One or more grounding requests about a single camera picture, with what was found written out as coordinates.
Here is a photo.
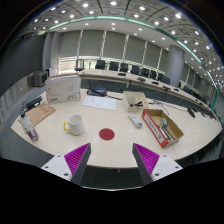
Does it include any long curved conference desk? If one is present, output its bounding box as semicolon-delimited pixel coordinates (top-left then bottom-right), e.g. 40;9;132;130
58;68;214;114

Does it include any row of black office chairs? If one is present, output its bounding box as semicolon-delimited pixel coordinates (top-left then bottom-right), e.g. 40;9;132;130
94;58;172;85

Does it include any small open white box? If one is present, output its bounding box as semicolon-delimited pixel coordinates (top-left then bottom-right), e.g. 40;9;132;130
121;90;150;114

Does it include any white paper sheet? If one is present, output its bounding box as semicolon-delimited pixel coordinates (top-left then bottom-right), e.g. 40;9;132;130
80;95;118;112

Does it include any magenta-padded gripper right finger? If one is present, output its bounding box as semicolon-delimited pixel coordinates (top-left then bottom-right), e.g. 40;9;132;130
132;142;184;186

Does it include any flat round red coaster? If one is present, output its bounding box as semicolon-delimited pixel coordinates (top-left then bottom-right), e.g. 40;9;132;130
98;127;116;142

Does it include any large white cardboard box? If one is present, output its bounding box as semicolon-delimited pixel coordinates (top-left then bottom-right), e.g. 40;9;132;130
44;74;82;105

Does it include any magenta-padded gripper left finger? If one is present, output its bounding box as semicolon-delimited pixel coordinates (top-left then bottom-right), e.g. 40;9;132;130
40;142;92;186

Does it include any grey box monitor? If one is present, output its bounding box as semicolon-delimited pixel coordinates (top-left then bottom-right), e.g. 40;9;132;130
32;70;49;88

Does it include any group of ceiling lights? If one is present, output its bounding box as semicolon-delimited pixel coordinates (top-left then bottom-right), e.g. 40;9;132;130
31;0;221;73

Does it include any white mug with yellow handle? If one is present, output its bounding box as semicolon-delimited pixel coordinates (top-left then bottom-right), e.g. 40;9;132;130
63;114;86;137

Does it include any black bag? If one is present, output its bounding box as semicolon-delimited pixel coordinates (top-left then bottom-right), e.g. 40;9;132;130
86;84;108;98

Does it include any black power strip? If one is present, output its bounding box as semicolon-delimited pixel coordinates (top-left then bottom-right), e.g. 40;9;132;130
24;96;44;111

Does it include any red-sided open cardboard box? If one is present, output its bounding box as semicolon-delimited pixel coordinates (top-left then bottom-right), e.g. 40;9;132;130
141;108;185;149

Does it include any flat brown cardboard sheet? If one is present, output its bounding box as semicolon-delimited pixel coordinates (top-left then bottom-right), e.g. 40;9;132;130
25;103;57;128

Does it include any white remote control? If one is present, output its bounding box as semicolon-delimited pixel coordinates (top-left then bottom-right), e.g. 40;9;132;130
127;112;145;129

